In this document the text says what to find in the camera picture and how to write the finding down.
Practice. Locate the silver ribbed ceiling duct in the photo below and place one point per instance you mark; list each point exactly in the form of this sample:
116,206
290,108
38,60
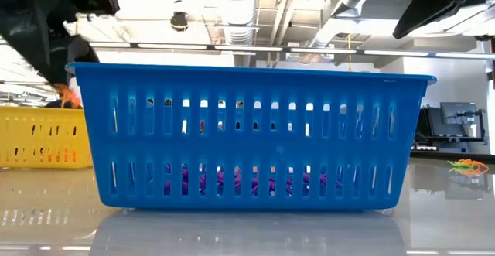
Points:
236,8

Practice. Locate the black rig crossbar with lights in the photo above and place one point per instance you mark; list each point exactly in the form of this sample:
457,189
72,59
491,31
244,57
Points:
251,48

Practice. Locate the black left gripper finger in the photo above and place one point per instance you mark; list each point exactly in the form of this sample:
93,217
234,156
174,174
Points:
75,51
27,28

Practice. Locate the yellow slotted plastic basket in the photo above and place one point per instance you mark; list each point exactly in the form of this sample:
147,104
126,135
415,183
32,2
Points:
38,136

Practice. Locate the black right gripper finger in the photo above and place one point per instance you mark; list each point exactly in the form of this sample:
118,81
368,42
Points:
433,1

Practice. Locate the black computer monitor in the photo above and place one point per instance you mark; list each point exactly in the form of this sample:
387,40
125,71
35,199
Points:
458,112

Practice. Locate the black ceiling dome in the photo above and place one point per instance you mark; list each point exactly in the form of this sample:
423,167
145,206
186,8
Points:
179,21

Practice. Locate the blue slotted plastic basket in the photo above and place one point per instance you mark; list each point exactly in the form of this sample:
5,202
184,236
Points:
247,147

